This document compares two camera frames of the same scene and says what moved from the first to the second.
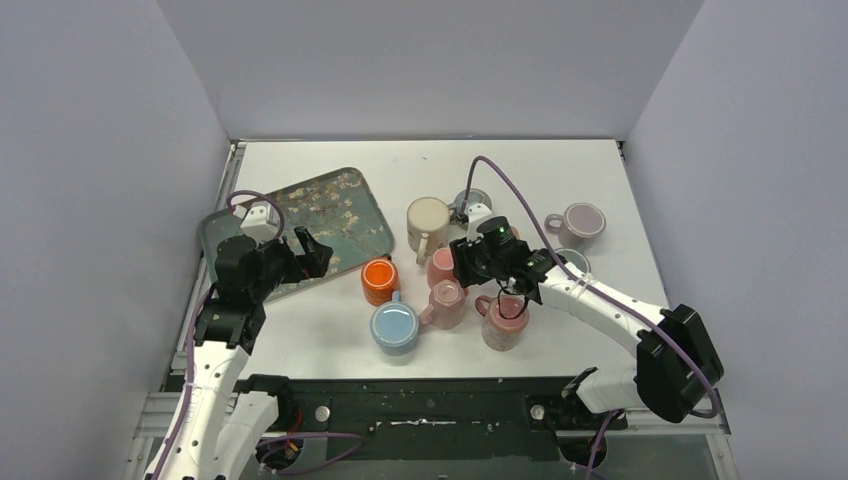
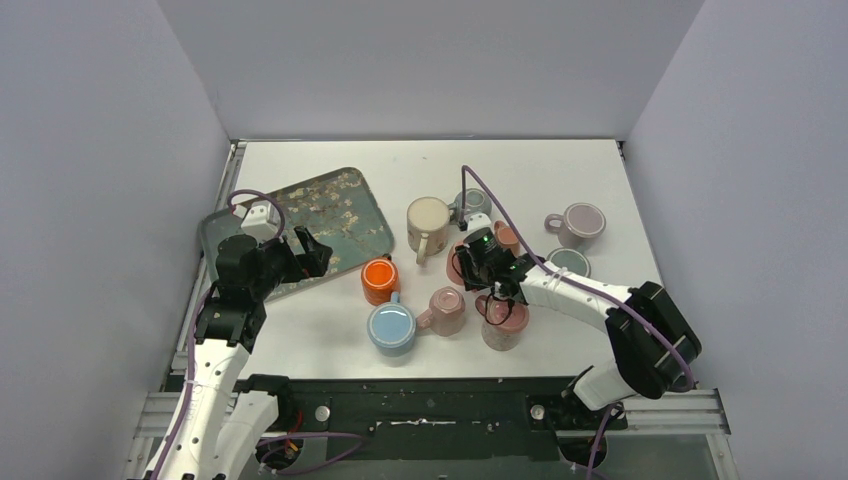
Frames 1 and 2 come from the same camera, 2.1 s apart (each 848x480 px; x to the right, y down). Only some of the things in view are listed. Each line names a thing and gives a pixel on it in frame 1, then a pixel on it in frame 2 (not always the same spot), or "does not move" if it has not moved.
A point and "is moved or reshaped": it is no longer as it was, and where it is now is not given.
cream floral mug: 427,221 does not move
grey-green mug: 576,258 does not move
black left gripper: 291,256 does not move
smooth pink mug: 441,267 is moved or reshaped
